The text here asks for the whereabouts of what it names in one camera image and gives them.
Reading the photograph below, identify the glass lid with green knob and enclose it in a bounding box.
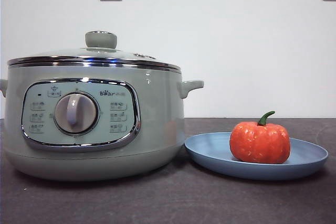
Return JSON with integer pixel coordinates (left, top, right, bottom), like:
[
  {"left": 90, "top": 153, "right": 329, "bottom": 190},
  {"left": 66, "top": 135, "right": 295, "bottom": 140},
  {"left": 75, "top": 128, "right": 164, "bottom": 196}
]
[{"left": 7, "top": 30, "right": 182, "bottom": 72}]

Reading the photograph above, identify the orange pumpkin with green stem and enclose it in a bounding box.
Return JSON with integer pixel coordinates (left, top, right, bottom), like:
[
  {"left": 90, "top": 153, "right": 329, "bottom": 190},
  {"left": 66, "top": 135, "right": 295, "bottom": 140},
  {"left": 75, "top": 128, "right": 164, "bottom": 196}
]
[{"left": 229, "top": 111, "right": 291, "bottom": 164}]

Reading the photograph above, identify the pale green electric steamer pot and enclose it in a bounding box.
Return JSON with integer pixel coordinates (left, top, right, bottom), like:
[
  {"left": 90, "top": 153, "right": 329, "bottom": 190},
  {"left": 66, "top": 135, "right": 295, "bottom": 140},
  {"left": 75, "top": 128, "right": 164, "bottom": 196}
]
[{"left": 0, "top": 62, "right": 205, "bottom": 182}]

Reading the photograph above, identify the blue round plate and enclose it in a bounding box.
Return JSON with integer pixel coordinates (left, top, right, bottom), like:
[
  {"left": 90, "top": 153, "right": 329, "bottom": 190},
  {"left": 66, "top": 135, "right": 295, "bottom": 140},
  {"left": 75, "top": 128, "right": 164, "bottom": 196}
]
[{"left": 184, "top": 132, "right": 329, "bottom": 181}]

